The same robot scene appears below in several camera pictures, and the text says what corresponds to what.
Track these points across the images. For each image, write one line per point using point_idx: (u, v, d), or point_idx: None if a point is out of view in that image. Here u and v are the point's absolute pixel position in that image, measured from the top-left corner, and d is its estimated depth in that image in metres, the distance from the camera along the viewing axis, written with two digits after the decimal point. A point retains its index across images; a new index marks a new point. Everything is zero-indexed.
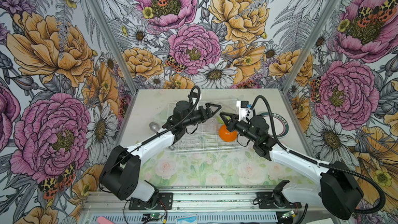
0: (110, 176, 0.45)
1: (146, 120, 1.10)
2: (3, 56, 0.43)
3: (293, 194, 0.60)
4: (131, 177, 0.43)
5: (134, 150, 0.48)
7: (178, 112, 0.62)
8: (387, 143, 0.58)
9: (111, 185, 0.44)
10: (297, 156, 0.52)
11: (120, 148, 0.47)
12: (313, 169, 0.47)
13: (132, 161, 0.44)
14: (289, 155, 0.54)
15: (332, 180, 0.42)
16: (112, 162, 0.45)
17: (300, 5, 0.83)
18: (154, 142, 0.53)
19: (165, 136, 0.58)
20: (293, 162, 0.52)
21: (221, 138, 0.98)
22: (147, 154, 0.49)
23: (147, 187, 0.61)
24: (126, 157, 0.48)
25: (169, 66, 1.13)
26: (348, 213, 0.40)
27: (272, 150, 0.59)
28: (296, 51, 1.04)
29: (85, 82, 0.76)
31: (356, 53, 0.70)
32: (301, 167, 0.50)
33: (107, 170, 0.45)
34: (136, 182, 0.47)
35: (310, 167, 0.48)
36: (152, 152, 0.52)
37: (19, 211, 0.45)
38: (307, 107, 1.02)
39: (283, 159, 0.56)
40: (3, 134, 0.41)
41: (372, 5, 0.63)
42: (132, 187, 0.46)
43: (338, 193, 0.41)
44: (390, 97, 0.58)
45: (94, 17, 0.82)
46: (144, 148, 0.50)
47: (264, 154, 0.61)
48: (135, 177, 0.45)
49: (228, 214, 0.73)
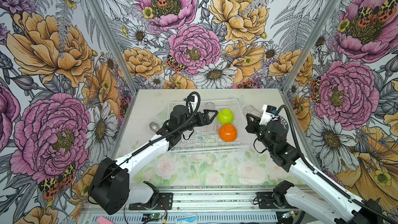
0: (98, 189, 0.43)
1: (146, 120, 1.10)
2: (3, 56, 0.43)
3: (299, 204, 0.59)
4: (121, 190, 0.42)
5: (123, 162, 0.46)
7: (175, 116, 0.60)
8: (387, 143, 0.58)
9: (100, 199, 0.42)
10: (324, 182, 0.47)
11: (109, 160, 0.45)
12: (344, 202, 0.43)
13: (120, 175, 0.42)
14: (315, 177, 0.49)
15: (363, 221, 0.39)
16: (100, 174, 0.43)
17: (300, 5, 0.83)
18: (145, 152, 0.51)
19: (158, 145, 0.54)
20: (318, 185, 0.48)
21: (221, 138, 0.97)
22: (138, 166, 0.47)
23: (145, 192, 0.60)
24: (114, 170, 0.46)
25: (169, 66, 1.13)
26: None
27: (295, 164, 0.53)
28: (296, 51, 1.04)
29: (85, 82, 0.76)
31: (356, 53, 0.70)
32: (328, 195, 0.46)
33: (95, 183, 0.43)
34: (127, 195, 0.45)
35: (339, 198, 0.43)
36: (144, 162, 0.50)
37: (19, 211, 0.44)
38: (307, 107, 1.02)
39: (306, 179, 0.51)
40: (3, 134, 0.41)
41: (372, 5, 0.63)
42: (123, 200, 0.44)
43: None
44: (389, 97, 0.58)
45: (94, 17, 0.82)
46: (134, 160, 0.47)
47: (283, 163, 0.55)
48: (126, 190, 0.44)
49: (228, 214, 0.73)
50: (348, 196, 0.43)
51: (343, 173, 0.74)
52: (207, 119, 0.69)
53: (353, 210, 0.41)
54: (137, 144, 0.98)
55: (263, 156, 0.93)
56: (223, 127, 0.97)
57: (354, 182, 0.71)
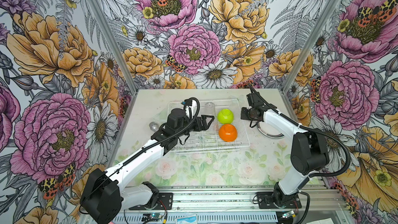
0: (90, 201, 0.43)
1: (146, 120, 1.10)
2: (3, 56, 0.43)
3: (286, 180, 0.63)
4: (112, 202, 0.40)
5: (114, 172, 0.44)
7: (173, 119, 0.58)
8: (387, 143, 0.58)
9: (91, 211, 0.41)
10: (284, 118, 0.59)
11: (99, 171, 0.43)
12: (293, 128, 0.53)
13: (110, 188, 0.40)
14: (279, 117, 0.60)
15: (303, 138, 0.48)
16: (90, 186, 0.42)
17: (300, 5, 0.83)
18: (139, 160, 0.49)
19: (153, 152, 0.52)
20: (280, 122, 0.59)
21: (221, 138, 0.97)
22: (130, 174, 0.45)
23: (143, 194, 0.60)
24: (105, 181, 0.44)
25: (169, 66, 1.13)
26: (307, 169, 0.47)
27: (266, 111, 0.66)
28: (296, 51, 1.04)
29: (85, 82, 0.76)
31: (356, 53, 0.70)
32: (284, 127, 0.57)
33: (86, 195, 0.42)
34: (119, 205, 0.44)
35: (292, 127, 0.54)
36: (137, 170, 0.48)
37: (19, 211, 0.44)
38: (307, 107, 1.02)
39: (273, 120, 0.63)
40: (3, 134, 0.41)
41: (372, 5, 0.63)
42: (115, 211, 0.43)
43: (303, 150, 0.47)
44: (390, 97, 0.58)
45: (94, 17, 0.82)
46: (126, 170, 0.45)
47: (259, 114, 0.69)
48: (118, 200, 0.43)
49: (228, 214, 0.73)
50: (297, 124, 0.54)
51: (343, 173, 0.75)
52: (204, 125, 0.68)
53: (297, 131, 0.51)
54: (137, 144, 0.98)
55: (263, 156, 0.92)
56: (224, 127, 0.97)
57: (354, 181, 0.71)
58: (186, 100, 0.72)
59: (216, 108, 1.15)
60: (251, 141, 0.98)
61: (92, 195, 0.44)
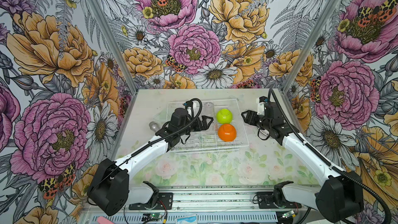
0: (98, 190, 0.43)
1: (146, 120, 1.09)
2: (3, 56, 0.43)
3: (292, 191, 0.61)
4: (121, 192, 0.42)
5: (123, 163, 0.46)
7: (176, 117, 0.62)
8: (387, 143, 0.58)
9: (99, 200, 0.42)
10: (311, 152, 0.49)
11: (108, 161, 0.45)
12: (323, 168, 0.45)
13: (120, 176, 0.42)
14: (303, 148, 0.51)
15: (337, 184, 0.40)
16: (100, 176, 0.43)
17: (300, 5, 0.83)
18: (145, 153, 0.51)
19: (157, 146, 0.55)
20: (304, 155, 0.50)
21: (221, 138, 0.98)
22: (137, 166, 0.47)
23: (145, 192, 0.60)
24: (114, 171, 0.46)
25: (169, 66, 1.13)
26: (336, 217, 0.41)
27: (289, 138, 0.55)
28: (296, 51, 1.04)
29: (85, 82, 0.76)
31: (356, 53, 0.70)
32: (312, 163, 0.48)
33: (95, 184, 0.43)
34: (127, 196, 0.45)
35: (321, 165, 0.46)
36: (143, 163, 0.50)
37: (19, 211, 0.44)
38: (307, 107, 1.02)
39: (297, 150, 0.53)
40: (3, 134, 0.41)
41: (372, 5, 0.63)
42: (123, 202, 0.45)
43: (338, 199, 0.39)
44: (390, 97, 0.58)
45: (94, 17, 0.82)
46: (134, 160, 0.47)
47: (278, 136, 0.59)
48: (126, 190, 0.44)
49: (228, 214, 0.73)
50: (329, 164, 0.45)
51: None
52: (205, 125, 0.72)
53: (329, 174, 0.43)
54: (137, 144, 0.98)
55: (263, 156, 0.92)
56: (223, 127, 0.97)
57: None
58: (187, 101, 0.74)
59: (216, 108, 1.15)
60: (252, 142, 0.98)
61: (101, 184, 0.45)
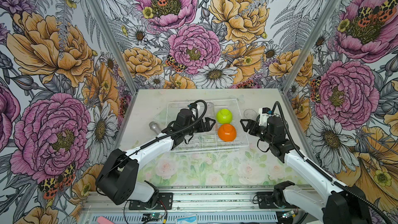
0: (107, 179, 0.44)
1: (146, 120, 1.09)
2: (3, 56, 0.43)
3: (296, 196, 0.59)
4: (128, 182, 0.43)
5: (132, 153, 0.48)
7: (182, 116, 0.65)
8: (387, 143, 0.58)
9: (108, 189, 0.43)
10: (313, 168, 0.50)
11: (118, 152, 0.46)
12: (325, 184, 0.45)
13: (130, 165, 0.43)
14: (304, 164, 0.52)
15: (341, 199, 0.40)
16: (110, 165, 0.45)
17: (300, 5, 0.83)
18: (153, 146, 0.53)
19: (164, 142, 0.57)
20: (306, 171, 0.51)
21: (221, 138, 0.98)
22: (145, 158, 0.49)
23: (146, 188, 0.60)
24: (123, 162, 0.48)
25: (169, 66, 1.13)
26: None
27: (288, 153, 0.57)
28: (296, 51, 1.04)
29: (85, 82, 0.76)
31: (356, 53, 0.70)
32: (313, 179, 0.49)
33: (104, 173, 0.45)
34: (133, 187, 0.46)
35: (323, 181, 0.46)
36: (151, 156, 0.52)
37: (19, 211, 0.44)
38: (307, 107, 1.02)
39: (297, 166, 0.55)
40: (3, 134, 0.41)
41: (372, 5, 0.63)
42: (129, 192, 0.45)
43: (343, 216, 0.39)
44: (390, 97, 0.58)
45: (94, 17, 0.82)
46: (143, 152, 0.49)
47: (279, 154, 0.60)
48: (133, 182, 0.45)
49: (228, 214, 0.73)
50: (331, 179, 0.46)
51: (343, 173, 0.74)
52: (209, 126, 0.75)
53: (331, 190, 0.43)
54: (137, 144, 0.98)
55: (263, 156, 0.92)
56: (223, 127, 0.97)
57: (354, 182, 0.71)
58: (191, 103, 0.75)
59: (216, 108, 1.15)
60: (252, 142, 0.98)
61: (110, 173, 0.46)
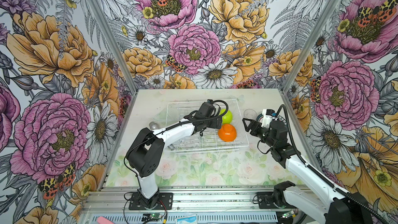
0: (135, 154, 0.50)
1: (146, 120, 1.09)
2: (3, 56, 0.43)
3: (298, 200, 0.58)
4: (154, 157, 0.47)
5: (159, 132, 0.52)
7: (206, 106, 0.71)
8: (387, 143, 0.58)
9: (136, 162, 0.49)
10: (314, 174, 0.50)
11: (146, 130, 0.51)
12: (327, 191, 0.45)
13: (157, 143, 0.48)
14: (306, 170, 0.52)
15: (343, 206, 0.40)
16: (139, 140, 0.50)
17: (300, 5, 0.83)
18: (176, 129, 0.57)
19: (186, 126, 0.61)
20: (307, 177, 0.51)
21: (221, 138, 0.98)
22: (170, 139, 0.53)
23: (153, 185, 0.62)
24: (150, 139, 0.52)
25: (169, 66, 1.13)
26: None
27: (289, 158, 0.57)
28: (296, 51, 1.04)
29: (85, 82, 0.76)
31: (356, 52, 0.70)
32: (314, 185, 0.49)
33: (133, 148, 0.50)
34: (157, 164, 0.51)
35: (324, 187, 0.46)
36: (174, 138, 0.56)
37: (19, 211, 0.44)
38: (307, 107, 1.02)
39: (298, 171, 0.55)
40: (3, 134, 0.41)
41: (372, 5, 0.63)
42: (154, 167, 0.50)
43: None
44: (390, 97, 0.58)
45: (94, 17, 0.82)
46: (168, 133, 0.54)
47: (280, 158, 0.60)
48: (158, 158, 0.49)
49: (228, 214, 0.73)
50: (332, 186, 0.46)
51: (343, 173, 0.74)
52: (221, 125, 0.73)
53: (334, 197, 0.43)
54: None
55: (262, 156, 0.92)
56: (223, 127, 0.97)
57: (354, 182, 0.71)
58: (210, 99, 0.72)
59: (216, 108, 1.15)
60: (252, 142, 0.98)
61: (139, 149, 0.51)
